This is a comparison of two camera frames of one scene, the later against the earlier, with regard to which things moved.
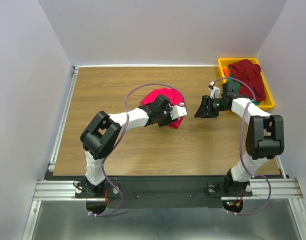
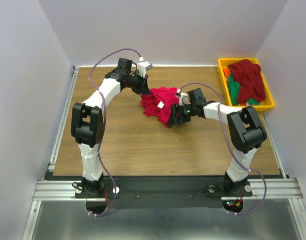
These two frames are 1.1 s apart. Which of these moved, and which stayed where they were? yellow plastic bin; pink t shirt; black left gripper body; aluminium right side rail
Moved: black left gripper body
Stayed: pink t shirt; yellow plastic bin; aluminium right side rail
